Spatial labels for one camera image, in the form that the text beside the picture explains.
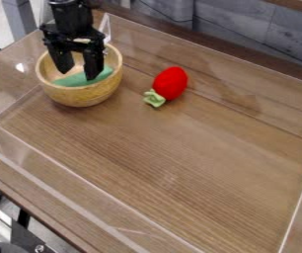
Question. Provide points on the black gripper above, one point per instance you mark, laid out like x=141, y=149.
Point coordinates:
x=71, y=33

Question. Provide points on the green foam stick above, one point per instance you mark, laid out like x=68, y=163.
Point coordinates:
x=77, y=80

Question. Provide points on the brown wooden bowl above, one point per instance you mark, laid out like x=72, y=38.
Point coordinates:
x=69, y=89

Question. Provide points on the red plush strawberry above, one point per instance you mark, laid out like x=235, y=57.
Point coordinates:
x=167, y=87

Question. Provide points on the black table leg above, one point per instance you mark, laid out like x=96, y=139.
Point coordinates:
x=24, y=218

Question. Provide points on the grey post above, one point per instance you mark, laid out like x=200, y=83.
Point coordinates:
x=20, y=16

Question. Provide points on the clear acrylic tray wall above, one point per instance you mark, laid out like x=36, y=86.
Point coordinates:
x=196, y=177

